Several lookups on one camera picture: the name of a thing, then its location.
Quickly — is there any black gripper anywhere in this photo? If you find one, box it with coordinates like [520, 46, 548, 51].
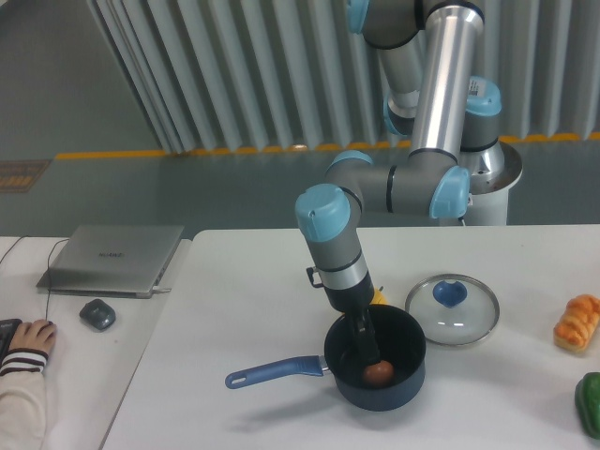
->
[324, 278, 381, 365]

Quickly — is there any brown egg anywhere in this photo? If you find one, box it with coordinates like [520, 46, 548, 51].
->
[362, 360, 395, 388]

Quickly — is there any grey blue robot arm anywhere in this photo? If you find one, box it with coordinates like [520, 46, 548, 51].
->
[295, 1, 486, 365]

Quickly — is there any white sleeved forearm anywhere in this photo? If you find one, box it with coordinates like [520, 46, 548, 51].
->
[1, 348, 48, 449]

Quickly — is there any glass pot lid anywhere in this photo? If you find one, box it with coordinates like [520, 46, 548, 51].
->
[405, 274, 501, 347]

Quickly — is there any person's hand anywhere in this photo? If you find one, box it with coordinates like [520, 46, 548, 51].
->
[8, 319, 57, 355]

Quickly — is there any yellow toy fruit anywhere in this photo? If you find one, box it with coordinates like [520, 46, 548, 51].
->
[370, 286, 388, 305]

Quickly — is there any dark blue saucepan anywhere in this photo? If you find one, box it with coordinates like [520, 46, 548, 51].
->
[225, 305, 427, 412]

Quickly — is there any orange toy bread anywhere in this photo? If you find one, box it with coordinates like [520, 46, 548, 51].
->
[553, 294, 599, 353]

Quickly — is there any green toy pepper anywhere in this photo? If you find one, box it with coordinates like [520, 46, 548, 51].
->
[574, 372, 599, 440]

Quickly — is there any dark grey earbuds case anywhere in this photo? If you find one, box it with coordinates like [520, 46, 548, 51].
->
[79, 298, 116, 332]

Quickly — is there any grey pleated curtain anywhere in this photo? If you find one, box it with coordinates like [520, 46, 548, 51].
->
[90, 1, 599, 154]

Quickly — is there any black keyboard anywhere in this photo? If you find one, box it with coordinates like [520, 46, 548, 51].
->
[0, 319, 23, 361]

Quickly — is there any black cable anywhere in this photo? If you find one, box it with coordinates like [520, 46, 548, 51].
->
[0, 234, 71, 322]

